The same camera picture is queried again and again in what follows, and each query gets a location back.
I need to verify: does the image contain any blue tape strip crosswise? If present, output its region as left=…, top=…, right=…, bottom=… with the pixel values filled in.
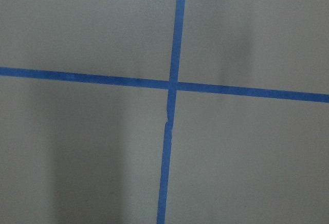
left=1, top=67, right=328, bottom=103

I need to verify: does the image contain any blue tape strip lengthwise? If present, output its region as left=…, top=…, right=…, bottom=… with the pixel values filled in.
left=156, top=0, right=186, bottom=224

